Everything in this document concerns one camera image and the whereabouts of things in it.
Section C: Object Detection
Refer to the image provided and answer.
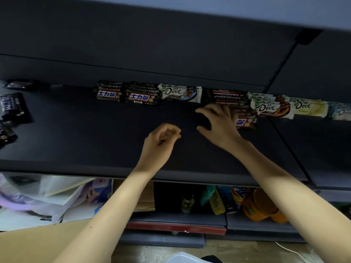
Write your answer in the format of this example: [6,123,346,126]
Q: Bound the person's left hand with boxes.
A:
[133,123,182,178]

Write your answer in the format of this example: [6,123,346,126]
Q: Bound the person's right hand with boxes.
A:
[195,103,252,156]

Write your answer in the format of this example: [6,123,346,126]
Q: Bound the Dove bar blue white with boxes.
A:
[158,83,203,104]

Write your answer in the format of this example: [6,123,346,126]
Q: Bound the Dove bar yellow green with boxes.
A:
[289,97,329,119]

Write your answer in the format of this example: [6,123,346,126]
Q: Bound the dark grey metal shelf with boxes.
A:
[0,0,351,248]

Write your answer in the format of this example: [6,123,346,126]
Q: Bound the pile of Snickers bars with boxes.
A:
[0,93,29,123]

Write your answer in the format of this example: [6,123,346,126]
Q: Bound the person's right forearm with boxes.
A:
[235,142,351,263]

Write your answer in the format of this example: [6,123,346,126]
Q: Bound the person's left forearm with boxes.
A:
[53,168,159,263]

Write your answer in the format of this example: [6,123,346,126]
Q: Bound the person's black trousers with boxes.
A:
[201,254,223,263]

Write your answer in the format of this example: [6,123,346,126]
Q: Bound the flat cardboard piece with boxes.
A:
[114,179,156,213]

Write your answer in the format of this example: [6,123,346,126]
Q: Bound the orange blue detergent bag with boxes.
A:
[231,186,253,210]

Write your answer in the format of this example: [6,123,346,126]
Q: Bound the blue printed package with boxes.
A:
[82,178,113,206]

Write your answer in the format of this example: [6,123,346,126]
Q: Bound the dark blue carton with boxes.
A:
[218,185,238,214]

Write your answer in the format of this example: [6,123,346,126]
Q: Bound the yellow plastic bottle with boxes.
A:
[210,188,226,216]

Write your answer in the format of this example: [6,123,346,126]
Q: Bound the white paper sheet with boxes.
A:
[0,208,102,232]

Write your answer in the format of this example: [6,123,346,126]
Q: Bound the clear plastic bag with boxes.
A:
[0,172,88,225]

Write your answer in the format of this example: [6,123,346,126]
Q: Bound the purple plastic basin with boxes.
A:
[0,188,36,214]

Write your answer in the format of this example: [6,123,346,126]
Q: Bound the white cable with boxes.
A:
[274,241,313,263]

